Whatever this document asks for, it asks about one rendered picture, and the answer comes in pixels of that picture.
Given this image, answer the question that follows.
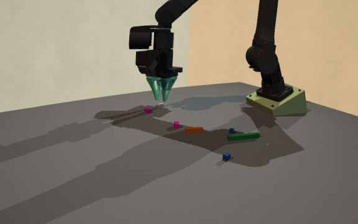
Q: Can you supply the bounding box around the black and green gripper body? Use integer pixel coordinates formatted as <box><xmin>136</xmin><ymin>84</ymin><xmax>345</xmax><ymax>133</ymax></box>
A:
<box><xmin>145</xmin><ymin>49</ymin><xmax>183</xmax><ymax>78</ymax></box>

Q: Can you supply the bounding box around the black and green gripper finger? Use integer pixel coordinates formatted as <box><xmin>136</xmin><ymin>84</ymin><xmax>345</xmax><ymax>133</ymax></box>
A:
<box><xmin>160</xmin><ymin>76</ymin><xmax>177</xmax><ymax>101</ymax></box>
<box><xmin>146</xmin><ymin>76</ymin><xmax>161</xmax><ymax>100</ymax></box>

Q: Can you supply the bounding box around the orange rod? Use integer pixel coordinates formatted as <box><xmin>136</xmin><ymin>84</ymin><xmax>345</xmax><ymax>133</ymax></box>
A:
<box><xmin>185</xmin><ymin>127</ymin><xmax>203</xmax><ymax>134</ymax></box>

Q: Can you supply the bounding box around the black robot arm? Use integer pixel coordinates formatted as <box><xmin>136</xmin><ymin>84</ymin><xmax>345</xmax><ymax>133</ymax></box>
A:
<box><xmin>129</xmin><ymin>0</ymin><xmax>293</xmax><ymax>102</ymax></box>

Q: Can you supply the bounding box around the green rod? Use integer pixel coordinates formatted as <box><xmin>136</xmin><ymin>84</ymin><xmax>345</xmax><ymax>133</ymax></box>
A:
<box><xmin>227</xmin><ymin>132</ymin><xmax>260</xmax><ymax>141</ymax></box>

